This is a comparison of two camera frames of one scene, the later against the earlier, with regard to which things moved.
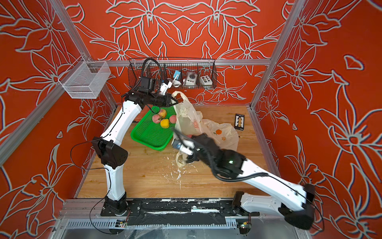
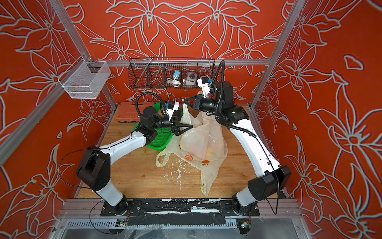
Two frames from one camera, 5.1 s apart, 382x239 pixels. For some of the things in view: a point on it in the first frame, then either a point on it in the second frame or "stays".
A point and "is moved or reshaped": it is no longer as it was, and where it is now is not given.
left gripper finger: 174,99 → 177,130
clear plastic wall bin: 85,79 stays
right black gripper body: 198,155 → 204,105
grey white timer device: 191,79 stays
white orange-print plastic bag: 190,121 is moved or reshaped
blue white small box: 176,73 stays
